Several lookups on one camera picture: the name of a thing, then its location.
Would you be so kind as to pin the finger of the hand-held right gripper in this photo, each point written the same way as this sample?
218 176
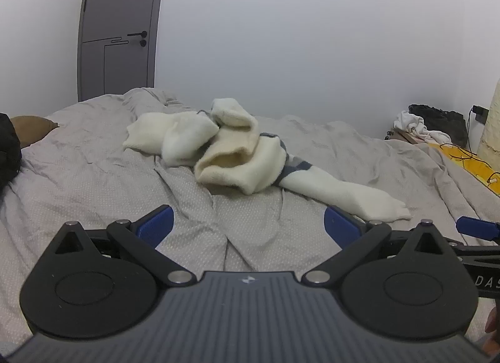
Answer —
478 228

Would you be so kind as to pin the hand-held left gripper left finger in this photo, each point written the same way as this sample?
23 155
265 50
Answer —
156 226

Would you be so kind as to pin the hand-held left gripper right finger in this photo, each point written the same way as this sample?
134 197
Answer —
340 226

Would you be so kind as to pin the person's right hand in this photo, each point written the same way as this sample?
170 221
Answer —
493 328

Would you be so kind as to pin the yellow cloth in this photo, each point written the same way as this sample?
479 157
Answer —
474 165

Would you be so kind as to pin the grey dotted duvet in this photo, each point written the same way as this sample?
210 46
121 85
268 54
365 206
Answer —
97 171

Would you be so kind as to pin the cream textured fabric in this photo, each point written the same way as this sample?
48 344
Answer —
492 132

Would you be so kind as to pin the brown bedside stand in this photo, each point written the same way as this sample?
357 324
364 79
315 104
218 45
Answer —
402 136

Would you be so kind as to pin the black bag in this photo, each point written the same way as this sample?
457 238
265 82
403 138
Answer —
445 120

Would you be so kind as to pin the white crumpled cloth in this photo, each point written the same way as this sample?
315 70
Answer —
410 122

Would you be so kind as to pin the brown pillow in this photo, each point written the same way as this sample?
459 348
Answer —
33 130

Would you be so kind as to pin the grey door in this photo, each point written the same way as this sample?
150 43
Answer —
117 3

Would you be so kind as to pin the black wall socket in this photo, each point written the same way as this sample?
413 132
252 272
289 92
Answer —
479 113

